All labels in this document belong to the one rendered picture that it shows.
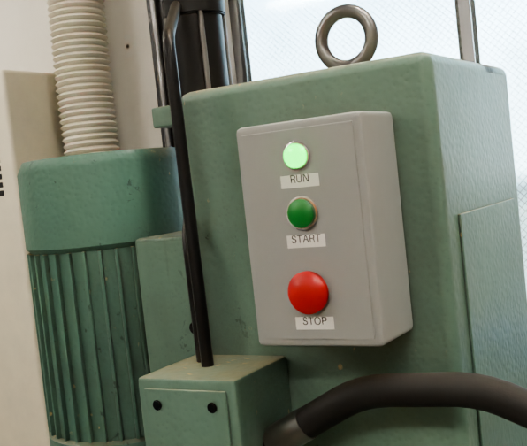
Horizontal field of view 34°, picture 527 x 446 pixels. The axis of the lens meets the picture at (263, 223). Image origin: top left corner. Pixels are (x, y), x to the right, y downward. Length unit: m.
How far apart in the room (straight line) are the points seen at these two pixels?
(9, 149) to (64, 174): 1.55
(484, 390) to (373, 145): 0.18
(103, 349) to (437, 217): 0.38
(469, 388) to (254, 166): 0.21
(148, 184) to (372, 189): 0.32
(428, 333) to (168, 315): 0.27
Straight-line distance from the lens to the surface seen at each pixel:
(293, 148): 0.60
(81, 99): 2.38
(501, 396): 0.60
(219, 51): 0.84
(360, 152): 0.58
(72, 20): 2.41
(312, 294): 0.60
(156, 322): 0.82
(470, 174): 0.70
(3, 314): 2.47
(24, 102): 2.44
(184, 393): 0.66
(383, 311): 0.59
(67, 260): 0.85
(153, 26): 2.34
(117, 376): 0.86
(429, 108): 0.63
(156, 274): 0.81
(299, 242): 0.61
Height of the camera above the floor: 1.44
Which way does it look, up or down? 3 degrees down
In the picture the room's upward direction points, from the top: 6 degrees counter-clockwise
